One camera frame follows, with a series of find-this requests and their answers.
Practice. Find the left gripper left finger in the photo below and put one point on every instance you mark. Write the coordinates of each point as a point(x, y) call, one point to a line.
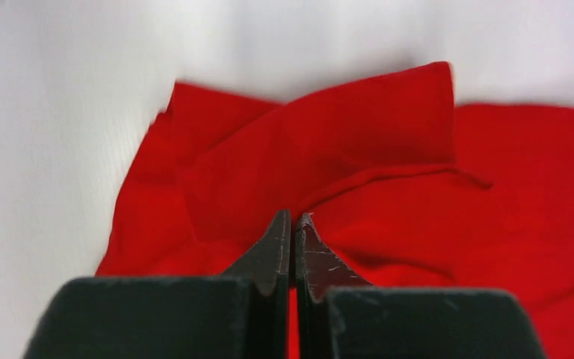
point(267, 265)

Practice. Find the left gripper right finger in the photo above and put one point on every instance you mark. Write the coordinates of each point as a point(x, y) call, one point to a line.
point(317, 270)

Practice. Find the red t shirt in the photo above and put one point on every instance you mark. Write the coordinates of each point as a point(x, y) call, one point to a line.
point(407, 187)

